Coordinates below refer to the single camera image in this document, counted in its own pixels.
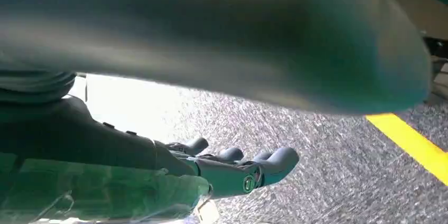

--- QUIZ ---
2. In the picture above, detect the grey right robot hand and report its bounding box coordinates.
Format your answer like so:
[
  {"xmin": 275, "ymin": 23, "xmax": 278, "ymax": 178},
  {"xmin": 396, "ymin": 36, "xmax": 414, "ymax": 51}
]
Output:
[{"xmin": 0, "ymin": 0, "xmax": 432, "ymax": 224}]

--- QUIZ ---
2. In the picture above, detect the yellow floor tape outline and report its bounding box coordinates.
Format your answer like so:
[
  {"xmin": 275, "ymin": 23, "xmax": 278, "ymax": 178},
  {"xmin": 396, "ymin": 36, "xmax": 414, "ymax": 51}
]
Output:
[{"xmin": 366, "ymin": 113, "xmax": 448, "ymax": 186}]

